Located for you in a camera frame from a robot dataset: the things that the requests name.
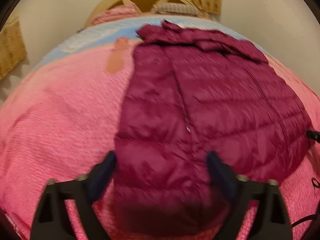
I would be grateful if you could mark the striped grey pillow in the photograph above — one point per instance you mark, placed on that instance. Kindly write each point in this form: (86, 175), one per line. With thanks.
(175, 9)

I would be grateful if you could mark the magenta quilted down jacket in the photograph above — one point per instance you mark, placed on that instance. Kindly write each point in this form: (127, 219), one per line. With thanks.
(193, 92)

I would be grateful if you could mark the folded pink floral quilt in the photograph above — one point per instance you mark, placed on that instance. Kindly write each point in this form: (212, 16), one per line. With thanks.
(117, 13)

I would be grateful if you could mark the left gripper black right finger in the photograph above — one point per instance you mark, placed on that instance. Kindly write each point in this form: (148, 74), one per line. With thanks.
(271, 219)

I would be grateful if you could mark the pink and blue bed blanket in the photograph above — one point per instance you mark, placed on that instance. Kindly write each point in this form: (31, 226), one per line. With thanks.
(63, 118)

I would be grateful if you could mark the beige floral side curtain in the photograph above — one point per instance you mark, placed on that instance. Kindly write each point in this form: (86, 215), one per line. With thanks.
(12, 46)

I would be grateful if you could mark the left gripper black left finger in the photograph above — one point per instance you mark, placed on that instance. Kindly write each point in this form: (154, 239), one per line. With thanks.
(52, 219)

